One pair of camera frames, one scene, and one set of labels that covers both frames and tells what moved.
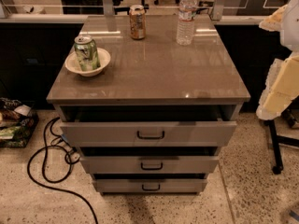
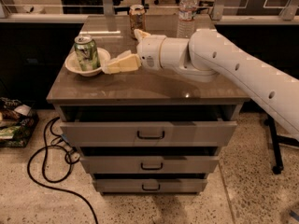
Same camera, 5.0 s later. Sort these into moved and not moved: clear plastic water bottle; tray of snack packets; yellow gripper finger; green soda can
Moved: yellow gripper finger
Not moved: clear plastic water bottle; green soda can; tray of snack packets
